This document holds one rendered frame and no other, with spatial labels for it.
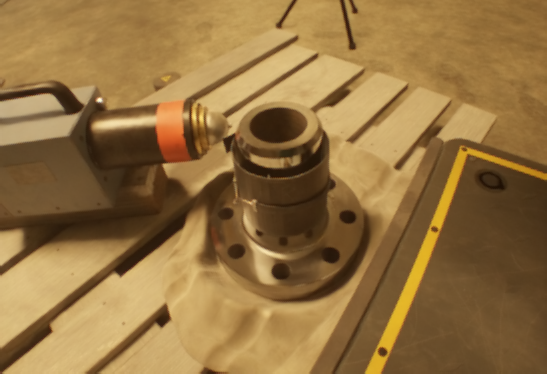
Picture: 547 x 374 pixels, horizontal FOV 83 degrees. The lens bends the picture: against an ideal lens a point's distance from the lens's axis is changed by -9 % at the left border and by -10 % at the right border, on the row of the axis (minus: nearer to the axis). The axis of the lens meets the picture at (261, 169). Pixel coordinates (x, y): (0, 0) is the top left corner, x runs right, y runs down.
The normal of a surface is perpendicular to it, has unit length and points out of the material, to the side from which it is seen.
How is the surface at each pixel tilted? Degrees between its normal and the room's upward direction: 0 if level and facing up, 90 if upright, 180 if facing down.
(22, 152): 90
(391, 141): 0
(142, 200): 90
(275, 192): 90
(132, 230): 0
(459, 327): 0
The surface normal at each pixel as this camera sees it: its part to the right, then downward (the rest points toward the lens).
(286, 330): -0.06, -0.07
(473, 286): -0.10, -0.70
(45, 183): 0.05, 0.71
